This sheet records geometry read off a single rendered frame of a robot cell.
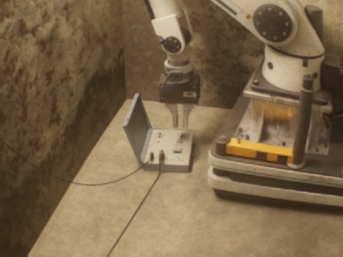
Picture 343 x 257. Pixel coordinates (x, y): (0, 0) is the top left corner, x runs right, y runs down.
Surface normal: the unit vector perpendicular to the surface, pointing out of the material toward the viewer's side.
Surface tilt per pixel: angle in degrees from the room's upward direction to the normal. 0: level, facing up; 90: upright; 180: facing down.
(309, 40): 75
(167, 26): 90
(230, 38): 90
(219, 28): 90
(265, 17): 90
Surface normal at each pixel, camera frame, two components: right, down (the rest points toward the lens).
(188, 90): -0.11, 0.51
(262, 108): -0.38, 0.48
